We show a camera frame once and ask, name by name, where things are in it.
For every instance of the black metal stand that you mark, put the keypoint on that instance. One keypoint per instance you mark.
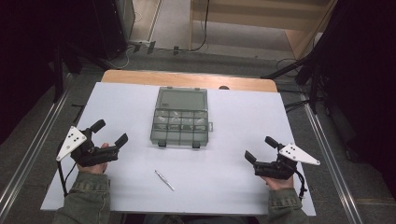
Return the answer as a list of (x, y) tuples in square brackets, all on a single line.
[(62, 68), (311, 71)]

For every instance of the white table cover sheet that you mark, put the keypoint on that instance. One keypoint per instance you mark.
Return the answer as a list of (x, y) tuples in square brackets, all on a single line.
[(224, 149)]

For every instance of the metal floor rail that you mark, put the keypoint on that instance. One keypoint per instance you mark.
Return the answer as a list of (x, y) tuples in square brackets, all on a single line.
[(330, 155), (31, 155)]

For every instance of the clear grey compartment box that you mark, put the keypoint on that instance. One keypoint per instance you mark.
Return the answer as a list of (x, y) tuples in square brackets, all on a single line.
[(180, 119)]

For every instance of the small dark round object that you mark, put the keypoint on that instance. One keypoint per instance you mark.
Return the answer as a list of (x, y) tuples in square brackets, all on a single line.
[(223, 87)]

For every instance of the person's right hand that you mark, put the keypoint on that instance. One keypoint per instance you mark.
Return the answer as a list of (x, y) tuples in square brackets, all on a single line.
[(280, 184)]

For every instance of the wooden table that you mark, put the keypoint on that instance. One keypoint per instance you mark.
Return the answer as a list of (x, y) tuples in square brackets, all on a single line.
[(186, 79)]

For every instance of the metal tweezers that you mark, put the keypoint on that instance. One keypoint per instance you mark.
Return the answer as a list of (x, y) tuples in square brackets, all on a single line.
[(165, 180)]

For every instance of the dark cabinet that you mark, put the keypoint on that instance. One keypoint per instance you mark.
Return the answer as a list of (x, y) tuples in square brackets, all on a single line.
[(115, 28)]

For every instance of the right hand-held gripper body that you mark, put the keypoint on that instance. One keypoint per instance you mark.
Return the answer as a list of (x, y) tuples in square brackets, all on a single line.
[(277, 169)]

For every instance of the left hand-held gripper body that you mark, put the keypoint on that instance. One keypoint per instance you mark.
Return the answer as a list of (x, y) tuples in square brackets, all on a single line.
[(93, 154)]

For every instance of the person's left hand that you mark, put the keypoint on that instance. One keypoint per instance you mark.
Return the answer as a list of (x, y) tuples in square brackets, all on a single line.
[(93, 169)]

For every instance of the light wooden shelf unit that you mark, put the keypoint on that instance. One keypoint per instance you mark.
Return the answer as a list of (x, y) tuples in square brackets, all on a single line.
[(264, 18)]

